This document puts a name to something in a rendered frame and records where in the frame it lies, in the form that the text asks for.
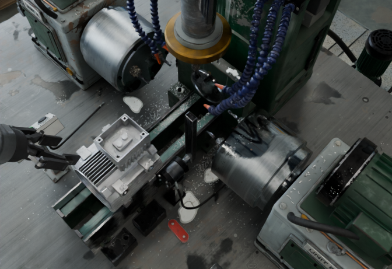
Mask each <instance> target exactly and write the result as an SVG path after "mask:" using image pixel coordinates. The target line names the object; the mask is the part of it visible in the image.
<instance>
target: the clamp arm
mask: <svg viewBox="0 0 392 269"><path fill-rule="evenodd" d="M197 120H198V118H197V117H196V116H195V115H194V114H193V113H192V112H190V111H189V112H188V113H187V114H185V156H184V157H186V158H188V157H189V158H188V160H189V161H190V162H191V163H193V161H195V160H196V147H197Z"/></svg>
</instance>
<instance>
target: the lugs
mask: <svg viewBox="0 0 392 269"><path fill-rule="evenodd" d="M146 150H147V152H148V153H149V154H150V155H154V154H155V153H156V152H157V151H158V150H157V149H156V148H155V146H154V145H152V144H150V146H149V147H147V148H146ZM72 166H73V168H74V169H76V170H78V168H79V167H80V166H82V164H81V162H80V161H78V162H77V163H76V165H72ZM99 192H100V193H101V194H102V196H103V197H105V198H108V197H109V196H110V195H111V194H112V192H111V191H110V190H109V188H108V187H106V186H104V187H103V188H102V189H101V190H100V191H99Z"/></svg>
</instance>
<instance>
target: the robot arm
mask: <svg viewBox="0 0 392 269"><path fill-rule="evenodd" d="M36 131H37V130H36V128H29V127H15V126H12V125H6V124H1V123H0V165H2V164H4V163H6V162H17V161H20V160H22V159H26V160H32V161H33V162H34V163H35V164H36V165H35V166H34V167H35V168H36V169H51V170H59V171H64V170H65V169H66V168H67V166H68V165H76V163H77V162H78V160H79V159H80V158H81V156H80V155H72V154H65V153H63V154H62V156H61V155H58V154H56V153H52V152H49V151H46V150H44V149H43V147H41V146H38V145H35V143H37V142H38V144H39V145H44V146H54V147H57V146H58V144H59V143H60V142H61V140H62V137H58V136H53V135H46V134H44V131H43V130H40V132H36Z"/></svg>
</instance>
